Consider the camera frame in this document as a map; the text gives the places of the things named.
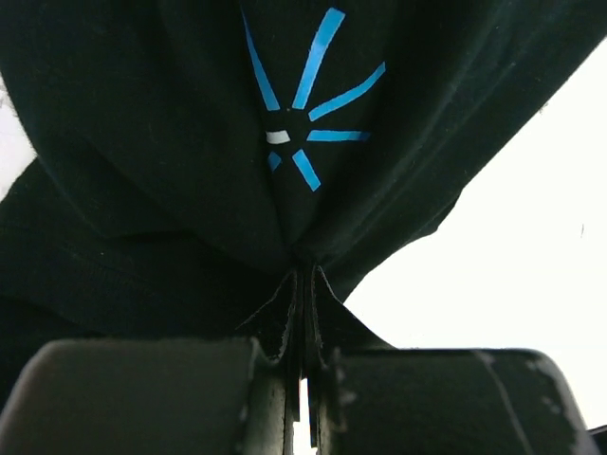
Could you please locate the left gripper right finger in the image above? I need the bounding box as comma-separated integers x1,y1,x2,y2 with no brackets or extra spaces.
305,264,601,455

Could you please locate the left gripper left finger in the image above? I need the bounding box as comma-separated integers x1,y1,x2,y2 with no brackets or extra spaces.
0,267,300,455

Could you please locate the black t shirt blue logo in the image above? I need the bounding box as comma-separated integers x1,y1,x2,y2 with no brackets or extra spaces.
0,0,607,409

